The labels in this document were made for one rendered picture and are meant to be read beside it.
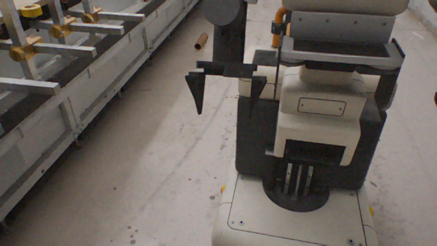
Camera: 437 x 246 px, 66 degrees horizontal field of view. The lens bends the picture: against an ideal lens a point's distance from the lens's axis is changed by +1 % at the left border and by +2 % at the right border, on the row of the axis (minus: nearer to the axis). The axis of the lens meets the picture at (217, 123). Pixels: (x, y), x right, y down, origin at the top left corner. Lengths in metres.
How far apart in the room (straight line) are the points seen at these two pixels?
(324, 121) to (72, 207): 1.37
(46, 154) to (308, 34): 1.56
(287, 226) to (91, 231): 0.93
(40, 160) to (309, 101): 1.48
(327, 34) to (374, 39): 0.10
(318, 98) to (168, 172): 1.22
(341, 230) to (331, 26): 0.82
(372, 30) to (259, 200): 0.83
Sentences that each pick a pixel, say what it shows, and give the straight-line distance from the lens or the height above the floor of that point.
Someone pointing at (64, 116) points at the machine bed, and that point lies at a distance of 2.12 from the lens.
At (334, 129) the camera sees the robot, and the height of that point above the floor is 0.80.
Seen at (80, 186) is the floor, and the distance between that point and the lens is 2.00.
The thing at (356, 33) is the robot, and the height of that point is 1.06.
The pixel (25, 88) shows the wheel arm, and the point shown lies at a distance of 1.23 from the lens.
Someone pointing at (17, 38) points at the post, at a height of 0.89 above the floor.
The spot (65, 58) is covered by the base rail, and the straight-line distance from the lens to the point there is 1.69.
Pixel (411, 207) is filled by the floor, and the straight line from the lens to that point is 2.02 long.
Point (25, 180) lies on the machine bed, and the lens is 1.91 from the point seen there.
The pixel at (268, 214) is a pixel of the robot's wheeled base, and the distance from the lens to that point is 1.38.
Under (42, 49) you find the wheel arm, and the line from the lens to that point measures 1.46.
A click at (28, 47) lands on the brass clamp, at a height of 0.85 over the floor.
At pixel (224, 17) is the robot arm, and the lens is 0.52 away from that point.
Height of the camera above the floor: 1.33
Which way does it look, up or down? 35 degrees down
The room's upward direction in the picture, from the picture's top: straight up
